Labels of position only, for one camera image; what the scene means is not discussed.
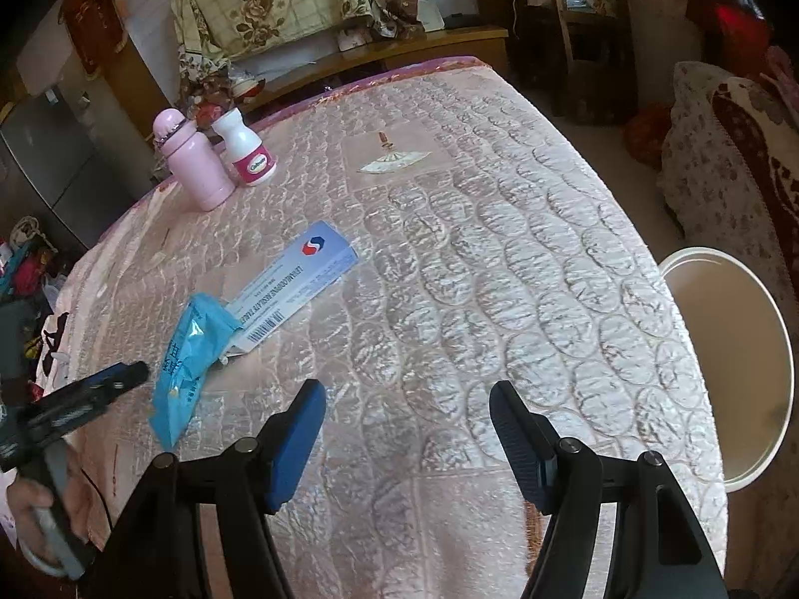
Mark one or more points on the wooden chair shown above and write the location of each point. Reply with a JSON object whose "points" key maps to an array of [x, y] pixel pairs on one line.
{"points": [[565, 25]]}

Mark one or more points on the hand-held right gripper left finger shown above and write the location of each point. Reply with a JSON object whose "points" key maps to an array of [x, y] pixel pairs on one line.
{"points": [[293, 443]]}

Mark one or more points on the red wall hanging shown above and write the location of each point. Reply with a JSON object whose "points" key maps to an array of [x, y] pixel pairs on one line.
{"points": [[93, 19]]}

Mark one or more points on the grey white cloth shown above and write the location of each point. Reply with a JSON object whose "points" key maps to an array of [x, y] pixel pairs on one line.
{"points": [[59, 343]]}

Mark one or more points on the pile of colourful bags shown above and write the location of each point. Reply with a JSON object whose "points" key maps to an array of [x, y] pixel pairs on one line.
{"points": [[25, 262]]}

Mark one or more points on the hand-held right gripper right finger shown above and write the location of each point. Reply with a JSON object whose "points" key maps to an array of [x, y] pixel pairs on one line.
{"points": [[518, 437]]}

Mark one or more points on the white and blue medicine box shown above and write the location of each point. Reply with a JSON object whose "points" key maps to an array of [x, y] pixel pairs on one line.
{"points": [[293, 274]]}

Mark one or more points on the person's left hand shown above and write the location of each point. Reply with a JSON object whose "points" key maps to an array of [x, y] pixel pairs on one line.
{"points": [[28, 511]]}

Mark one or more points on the blue plastic packet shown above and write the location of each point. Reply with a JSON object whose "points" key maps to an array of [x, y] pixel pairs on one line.
{"points": [[187, 355]]}

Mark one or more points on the floral sofa cover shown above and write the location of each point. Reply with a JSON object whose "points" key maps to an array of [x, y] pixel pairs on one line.
{"points": [[718, 156]]}

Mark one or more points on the floral checked blanket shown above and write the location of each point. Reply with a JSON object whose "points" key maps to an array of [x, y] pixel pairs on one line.
{"points": [[262, 6]]}

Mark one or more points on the grey refrigerator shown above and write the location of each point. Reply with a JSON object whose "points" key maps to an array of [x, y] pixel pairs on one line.
{"points": [[43, 156]]}

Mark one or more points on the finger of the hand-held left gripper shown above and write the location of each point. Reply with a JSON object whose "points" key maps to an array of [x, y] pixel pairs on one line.
{"points": [[87, 396]]}

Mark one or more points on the pink quilted bedspread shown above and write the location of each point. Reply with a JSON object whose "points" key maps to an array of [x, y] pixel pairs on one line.
{"points": [[499, 262]]}

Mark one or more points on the red plastic bag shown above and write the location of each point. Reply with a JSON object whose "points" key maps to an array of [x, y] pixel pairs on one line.
{"points": [[646, 134]]}

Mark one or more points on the white round bin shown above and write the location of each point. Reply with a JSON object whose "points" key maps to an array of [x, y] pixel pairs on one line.
{"points": [[718, 355]]}

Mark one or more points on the white bottle pink label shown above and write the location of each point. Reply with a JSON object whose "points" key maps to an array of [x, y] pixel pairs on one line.
{"points": [[253, 162]]}

